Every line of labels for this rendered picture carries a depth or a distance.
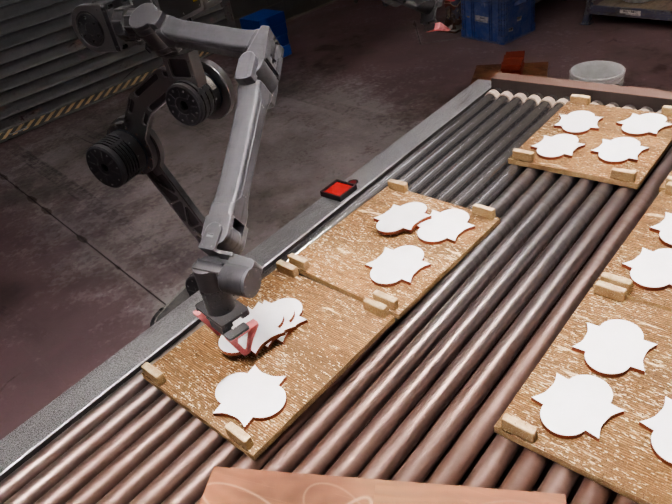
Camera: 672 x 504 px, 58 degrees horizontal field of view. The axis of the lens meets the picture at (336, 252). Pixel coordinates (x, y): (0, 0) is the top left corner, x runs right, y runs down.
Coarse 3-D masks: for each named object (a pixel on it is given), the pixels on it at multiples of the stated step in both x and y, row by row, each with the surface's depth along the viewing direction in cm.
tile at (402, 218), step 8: (392, 208) 159; (400, 208) 158; (408, 208) 157; (416, 208) 156; (424, 208) 155; (384, 216) 157; (392, 216) 156; (400, 216) 155; (408, 216) 154; (416, 216) 153; (424, 216) 152; (376, 224) 154; (384, 224) 153; (392, 224) 152; (400, 224) 151; (408, 224) 151; (416, 224) 151; (384, 232) 150; (392, 232) 150; (400, 232) 150
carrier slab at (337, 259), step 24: (384, 192) 168; (408, 192) 166; (360, 216) 161; (480, 216) 152; (336, 240) 154; (360, 240) 152; (384, 240) 150; (408, 240) 149; (480, 240) 146; (312, 264) 147; (336, 264) 146; (360, 264) 144; (432, 264) 140; (456, 264) 140; (336, 288) 140; (360, 288) 137; (384, 288) 136; (408, 288) 134
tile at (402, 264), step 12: (384, 252) 145; (396, 252) 144; (408, 252) 143; (420, 252) 142; (372, 264) 142; (384, 264) 141; (396, 264) 140; (408, 264) 139; (420, 264) 139; (372, 276) 138; (384, 276) 137; (396, 276) 137; (408, 276) 136
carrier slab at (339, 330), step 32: (288, 288) 141; (320, 288) 139; (320, 320) 130; (352, 320) 129; (384, 320) 127; (192, 352) 129; (288, 352) 124; (320, 352) 123; (352, 352) 121; (192, 384) 121; (288, 384) 117; (320, 384) 116; (224, 416) 114; (288, 416) 111; (256, 448) 106
